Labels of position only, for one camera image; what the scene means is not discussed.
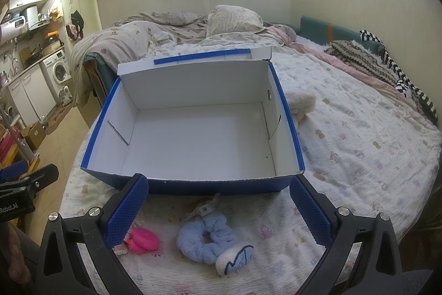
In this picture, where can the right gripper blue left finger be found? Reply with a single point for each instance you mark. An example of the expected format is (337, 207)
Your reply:
(61, 269)

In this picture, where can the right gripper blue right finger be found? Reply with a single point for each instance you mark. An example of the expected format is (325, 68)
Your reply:
(377, 269)

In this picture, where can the pink round soft toy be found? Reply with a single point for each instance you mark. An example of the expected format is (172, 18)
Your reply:
(142, 240)

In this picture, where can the white plush with blue stitching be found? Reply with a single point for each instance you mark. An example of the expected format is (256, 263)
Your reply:
(234, 258)

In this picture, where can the light blue fluffy scrunchie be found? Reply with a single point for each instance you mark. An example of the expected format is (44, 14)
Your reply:
(205, 238)

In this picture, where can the beige floral scrunchie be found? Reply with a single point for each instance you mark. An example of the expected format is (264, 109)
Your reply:
(123, 248)

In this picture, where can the person's right hand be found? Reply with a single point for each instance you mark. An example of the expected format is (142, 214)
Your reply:
(10, 249)

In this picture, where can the cardboard box on floor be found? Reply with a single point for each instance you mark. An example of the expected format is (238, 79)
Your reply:
(34, 135)

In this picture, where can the white patterned bed sheet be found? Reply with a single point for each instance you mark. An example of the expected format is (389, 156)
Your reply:
(362, 148)

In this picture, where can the white kitchen cabinet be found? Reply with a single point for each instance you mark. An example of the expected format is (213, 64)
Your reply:
(31, 96)

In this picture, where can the white washing machine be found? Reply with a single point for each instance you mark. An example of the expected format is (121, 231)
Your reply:
(56, 71)

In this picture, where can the white fluffy cloth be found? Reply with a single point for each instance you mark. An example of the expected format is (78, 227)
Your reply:
(300, 103)

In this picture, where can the black white striped garment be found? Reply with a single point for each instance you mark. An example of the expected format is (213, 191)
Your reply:
(425, 102)

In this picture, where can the blue and white cardboard box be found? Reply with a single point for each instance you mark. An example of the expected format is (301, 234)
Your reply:
(202, 123)

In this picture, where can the white water heater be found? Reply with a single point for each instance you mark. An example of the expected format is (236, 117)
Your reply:
(13, 28)

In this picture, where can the black hanging clothes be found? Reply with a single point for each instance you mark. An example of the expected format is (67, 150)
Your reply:
(75, 28)

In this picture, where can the brown patterned knit blanket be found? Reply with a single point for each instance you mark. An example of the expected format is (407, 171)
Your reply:
(356, 56)

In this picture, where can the beige floral quilt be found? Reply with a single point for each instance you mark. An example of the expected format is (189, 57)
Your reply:
(95, 58)

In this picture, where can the pink sheet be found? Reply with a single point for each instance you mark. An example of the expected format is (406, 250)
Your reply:
(284, 35)

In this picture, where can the cream patterned pillow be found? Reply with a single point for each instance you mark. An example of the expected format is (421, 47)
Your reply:
(230, 19)

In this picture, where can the teal sofa bed frame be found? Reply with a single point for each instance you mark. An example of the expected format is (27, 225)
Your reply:
(318, 34)

